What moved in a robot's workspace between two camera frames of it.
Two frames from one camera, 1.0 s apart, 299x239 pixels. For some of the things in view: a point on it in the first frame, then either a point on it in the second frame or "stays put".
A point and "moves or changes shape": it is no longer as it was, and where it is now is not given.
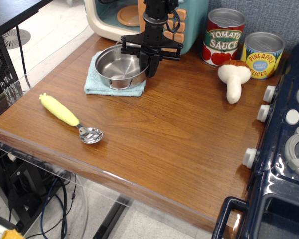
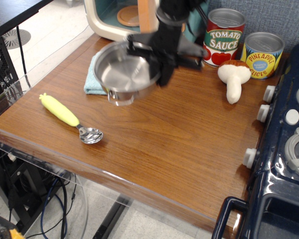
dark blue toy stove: (278, 207) stays put
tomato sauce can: (224, 32) stays put
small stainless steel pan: (120, 71) moves or changes shape
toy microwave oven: (114, 19) stays put
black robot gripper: (152, 40) → (167, 48)
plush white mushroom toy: (233, 73) stays put
